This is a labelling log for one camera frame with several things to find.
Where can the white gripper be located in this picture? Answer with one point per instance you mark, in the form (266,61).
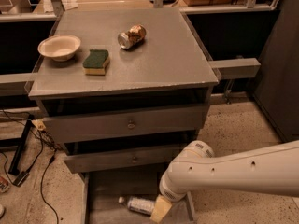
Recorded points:
(169,190)

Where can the blue plastic water bottle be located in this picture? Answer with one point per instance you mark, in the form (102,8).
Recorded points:
(137,204)

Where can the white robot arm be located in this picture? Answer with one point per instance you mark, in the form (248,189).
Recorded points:
(270,170)

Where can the grey bottom drawer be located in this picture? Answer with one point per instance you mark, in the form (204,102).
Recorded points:
(102,190)

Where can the grey drawer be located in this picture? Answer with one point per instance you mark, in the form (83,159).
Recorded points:
(88,127)
(102,190)
(132,157)

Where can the grey middle drawer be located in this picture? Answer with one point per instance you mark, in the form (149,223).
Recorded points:
(132,157)

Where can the grey drawer cabinet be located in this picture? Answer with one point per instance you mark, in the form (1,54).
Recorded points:
(166,68)

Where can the grey top drawer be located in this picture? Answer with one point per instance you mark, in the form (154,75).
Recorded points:
(88,127)

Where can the white power strip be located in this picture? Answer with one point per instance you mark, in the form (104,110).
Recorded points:
(38,123)

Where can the black metal stand leg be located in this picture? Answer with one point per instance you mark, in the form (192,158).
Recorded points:
(13,169)

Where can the green yellow sponge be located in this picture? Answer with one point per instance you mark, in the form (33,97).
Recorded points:
(96,62)

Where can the crushed soda can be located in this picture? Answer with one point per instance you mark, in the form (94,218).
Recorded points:
(131,37)

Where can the white bowl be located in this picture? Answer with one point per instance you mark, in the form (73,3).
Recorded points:
(60,48)

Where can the grey horizontal rail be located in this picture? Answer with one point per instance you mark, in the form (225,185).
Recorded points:
(235,68)

